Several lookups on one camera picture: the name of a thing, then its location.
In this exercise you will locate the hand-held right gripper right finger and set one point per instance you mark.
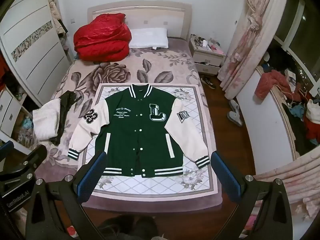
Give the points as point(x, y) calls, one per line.
point(225, 177)

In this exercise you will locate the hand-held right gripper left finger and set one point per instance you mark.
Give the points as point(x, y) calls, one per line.
point(90, 171)

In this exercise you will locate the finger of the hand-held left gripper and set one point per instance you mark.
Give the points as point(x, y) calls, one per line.
point(32, 158)
point(5, 148)

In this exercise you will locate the green varsity jacket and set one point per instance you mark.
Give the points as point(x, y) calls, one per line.
point(130, 135)

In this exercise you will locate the pile of mixed clothes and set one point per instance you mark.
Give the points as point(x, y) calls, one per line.
point(305, 120)

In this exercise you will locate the white towel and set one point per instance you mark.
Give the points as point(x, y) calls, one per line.
point(46, 120)

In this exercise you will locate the black garment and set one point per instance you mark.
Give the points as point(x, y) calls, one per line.
point(66, 110)

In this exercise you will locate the grey slipper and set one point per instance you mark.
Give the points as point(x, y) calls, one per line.
point(234, 105)
point(235, 118)

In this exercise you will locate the white floral mat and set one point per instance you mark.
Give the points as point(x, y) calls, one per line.
point(150, 186)

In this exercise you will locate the pink ruffled cloth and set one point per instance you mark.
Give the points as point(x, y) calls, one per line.
point(295, 180)

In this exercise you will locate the red hanging garment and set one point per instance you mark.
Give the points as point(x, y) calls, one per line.
point(3, 67)

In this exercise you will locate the black sneaker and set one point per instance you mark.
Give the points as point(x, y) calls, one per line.
point(208, 82)

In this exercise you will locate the red padded jacket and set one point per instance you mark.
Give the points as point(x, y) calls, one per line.
point(271, 83)

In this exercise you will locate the bed with floral sheet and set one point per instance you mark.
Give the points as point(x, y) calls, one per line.
point(125, 72)

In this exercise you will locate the white wardrobe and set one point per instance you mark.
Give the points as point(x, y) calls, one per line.
point(32, 42)

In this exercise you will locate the white nightstand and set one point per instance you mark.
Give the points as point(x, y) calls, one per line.
point(207, 58)

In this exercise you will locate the red quilt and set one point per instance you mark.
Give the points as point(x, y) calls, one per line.
point(102, 38)

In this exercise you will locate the heap of small toiletries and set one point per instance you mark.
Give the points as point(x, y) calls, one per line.
point(207, 43)

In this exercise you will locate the pink floral curtain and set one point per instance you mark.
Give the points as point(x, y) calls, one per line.
point(247, 37)

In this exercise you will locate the beige hanging garment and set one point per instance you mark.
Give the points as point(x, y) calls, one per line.
point(56, 15)

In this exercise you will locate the white pillow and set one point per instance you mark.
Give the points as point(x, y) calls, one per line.
point(148, 38)

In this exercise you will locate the beige headboard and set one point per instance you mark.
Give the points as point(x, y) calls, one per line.
point(140, 15)

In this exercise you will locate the window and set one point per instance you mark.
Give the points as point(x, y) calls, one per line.
point(302, 30)

